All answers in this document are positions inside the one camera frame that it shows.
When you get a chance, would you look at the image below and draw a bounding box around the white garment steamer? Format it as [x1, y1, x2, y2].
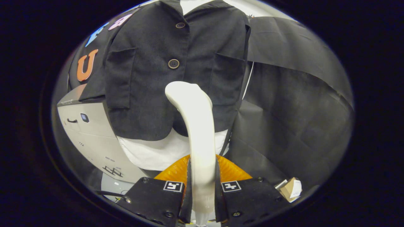
[165, 81, 218, 225]

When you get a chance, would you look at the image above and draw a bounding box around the single black floor cable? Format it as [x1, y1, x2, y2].
[96, 190, 127, 198]

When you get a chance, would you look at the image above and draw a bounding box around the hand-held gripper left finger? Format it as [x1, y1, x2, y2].
[116, 154, 193, 226]

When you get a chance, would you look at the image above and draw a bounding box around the black jacket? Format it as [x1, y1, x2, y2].
[79, 0, 251, 141]

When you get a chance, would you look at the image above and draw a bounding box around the thin white cable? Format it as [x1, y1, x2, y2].
[241, 61, 254, 101]

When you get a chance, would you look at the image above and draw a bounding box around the black backdrop cloth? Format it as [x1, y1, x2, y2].
[52, 6, 354, 189]

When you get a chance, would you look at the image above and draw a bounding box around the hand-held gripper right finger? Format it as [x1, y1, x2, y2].
[215, 154, 289, 225]

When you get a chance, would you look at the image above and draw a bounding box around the small cardboard box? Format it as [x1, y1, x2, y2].
[275, 177, 303, 203]

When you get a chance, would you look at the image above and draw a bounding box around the grey cabinet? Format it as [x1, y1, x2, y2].
[57, 84, 149, 184]

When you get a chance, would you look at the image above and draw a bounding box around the white dress form mannequin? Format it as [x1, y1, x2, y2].
[117, 0, 229, 171]

